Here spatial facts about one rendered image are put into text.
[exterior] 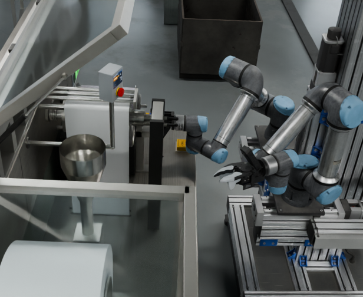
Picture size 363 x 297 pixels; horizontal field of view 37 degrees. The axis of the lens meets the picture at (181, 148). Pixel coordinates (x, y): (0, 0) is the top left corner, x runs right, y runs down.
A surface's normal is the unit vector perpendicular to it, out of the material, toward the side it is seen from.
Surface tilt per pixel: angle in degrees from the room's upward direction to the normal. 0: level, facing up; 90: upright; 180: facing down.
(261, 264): 0
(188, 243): 0
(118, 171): 90
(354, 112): 82
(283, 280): 0
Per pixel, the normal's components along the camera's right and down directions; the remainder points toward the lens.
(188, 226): 0.05, -0.80
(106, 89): -0.40, 0.53
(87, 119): 0.00, 0.60
